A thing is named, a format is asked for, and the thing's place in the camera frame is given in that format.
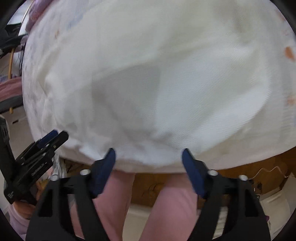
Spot wooden clothes rack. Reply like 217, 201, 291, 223
6, 1, 34, 114

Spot black clothes on rack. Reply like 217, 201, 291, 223
0, 23, 26, 58

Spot wooden headboard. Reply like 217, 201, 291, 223
62, 146, 296, 208

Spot floral white bed sheet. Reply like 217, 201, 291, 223
21, 0, 296, 173

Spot pink red folded fabric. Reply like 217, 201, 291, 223
0, 77, 23, 113

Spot pink trousers legs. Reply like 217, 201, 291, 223
69, 171, 200, 241

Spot purple floral quilt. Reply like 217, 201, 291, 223
26, 0, 52, 32

